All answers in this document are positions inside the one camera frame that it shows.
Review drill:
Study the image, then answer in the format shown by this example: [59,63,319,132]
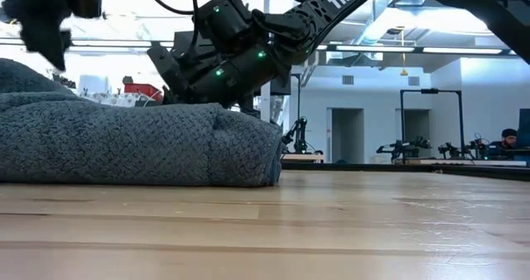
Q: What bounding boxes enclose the blue screen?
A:
[518,108,530,149]

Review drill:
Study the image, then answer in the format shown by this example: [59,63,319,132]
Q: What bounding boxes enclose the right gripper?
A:
[147,43,293,109]

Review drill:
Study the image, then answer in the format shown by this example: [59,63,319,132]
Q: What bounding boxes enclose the black metal rack frame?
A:
[399,88,466,159]

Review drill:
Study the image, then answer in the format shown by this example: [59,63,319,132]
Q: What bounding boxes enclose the yellow hanging pendant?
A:
[399,26,410,77]

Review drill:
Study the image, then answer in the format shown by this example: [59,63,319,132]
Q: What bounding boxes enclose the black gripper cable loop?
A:
[139,0,248,53]

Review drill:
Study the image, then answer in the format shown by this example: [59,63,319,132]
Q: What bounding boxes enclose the low wooden platform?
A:
[281,152,325,164]

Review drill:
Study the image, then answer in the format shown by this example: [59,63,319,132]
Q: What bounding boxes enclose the black aluminium table frame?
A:
[280,160,530,182]

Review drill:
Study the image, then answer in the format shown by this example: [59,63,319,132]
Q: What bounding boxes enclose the red plastic bin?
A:
[123,82,165,104]

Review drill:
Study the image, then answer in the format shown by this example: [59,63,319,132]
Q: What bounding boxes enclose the white vertical post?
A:
[259,0,272,123]

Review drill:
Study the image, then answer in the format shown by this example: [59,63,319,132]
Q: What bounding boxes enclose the grey terry towel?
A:
[0,58,285,189]

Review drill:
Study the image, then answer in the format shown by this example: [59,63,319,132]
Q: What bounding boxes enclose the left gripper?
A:
[0,0,104,72]

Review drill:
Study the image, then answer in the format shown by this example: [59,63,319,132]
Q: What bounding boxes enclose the distant wooden table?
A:
[392,157,529,167]

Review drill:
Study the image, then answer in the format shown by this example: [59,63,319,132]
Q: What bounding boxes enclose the person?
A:
[487,128,519,157]

